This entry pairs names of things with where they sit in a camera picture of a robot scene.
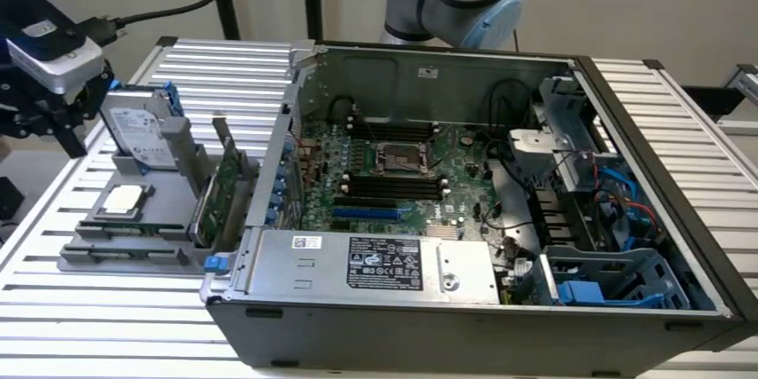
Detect green graphics card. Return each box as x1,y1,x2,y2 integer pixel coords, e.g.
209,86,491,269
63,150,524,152
187,135,251,248

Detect black looped wire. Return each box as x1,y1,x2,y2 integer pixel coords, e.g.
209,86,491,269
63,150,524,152
489,78,534,131
330,93,357,125

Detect red wire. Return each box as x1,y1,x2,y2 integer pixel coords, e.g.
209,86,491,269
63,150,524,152
616,200,658,232

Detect grey parts rack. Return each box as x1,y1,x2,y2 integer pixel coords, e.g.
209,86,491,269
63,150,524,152
56,115,263,274

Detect silver power supply unit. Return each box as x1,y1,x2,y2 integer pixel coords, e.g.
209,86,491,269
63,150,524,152
235,228,501,305

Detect black box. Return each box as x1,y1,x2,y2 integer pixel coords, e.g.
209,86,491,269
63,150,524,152
0,176,27,221

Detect hard disk with blue carrier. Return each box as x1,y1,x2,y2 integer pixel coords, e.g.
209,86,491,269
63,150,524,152
98,81,183,172

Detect green motherboard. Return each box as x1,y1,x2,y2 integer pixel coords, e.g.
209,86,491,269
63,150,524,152
293,119,511,247

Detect CPU socket with metal frame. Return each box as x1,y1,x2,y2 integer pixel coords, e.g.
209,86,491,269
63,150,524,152
367,139,433,177

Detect blue wire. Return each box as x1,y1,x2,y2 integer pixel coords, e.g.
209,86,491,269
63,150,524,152
596,164,648,229

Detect silver CPU chip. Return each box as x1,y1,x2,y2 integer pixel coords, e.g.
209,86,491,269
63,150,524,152
100,184,147,214

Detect black RAM slot bank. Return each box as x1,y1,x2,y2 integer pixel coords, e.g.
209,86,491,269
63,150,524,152
341,170,449,199
347,120,438,142

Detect blue case latch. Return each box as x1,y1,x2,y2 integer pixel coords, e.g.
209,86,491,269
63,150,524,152
202,253,231,273

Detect grey metal drive cage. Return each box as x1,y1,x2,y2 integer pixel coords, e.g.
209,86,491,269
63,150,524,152
507,75,621,192

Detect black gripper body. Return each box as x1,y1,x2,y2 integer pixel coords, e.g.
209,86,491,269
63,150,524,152
0,57,118,143

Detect blue plastic disk bay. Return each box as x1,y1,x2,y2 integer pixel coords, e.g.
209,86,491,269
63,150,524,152
532,243,694,312

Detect black expansion slot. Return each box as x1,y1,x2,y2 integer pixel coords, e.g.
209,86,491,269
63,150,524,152
331,195,399,210

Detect blue expansion slot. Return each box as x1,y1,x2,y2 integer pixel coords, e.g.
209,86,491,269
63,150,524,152
330,206,399,224

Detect black open PC case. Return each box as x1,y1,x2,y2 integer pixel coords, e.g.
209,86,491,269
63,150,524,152
205,39,758,369

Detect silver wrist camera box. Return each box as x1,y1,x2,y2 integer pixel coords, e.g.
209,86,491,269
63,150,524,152
6,19,107,96

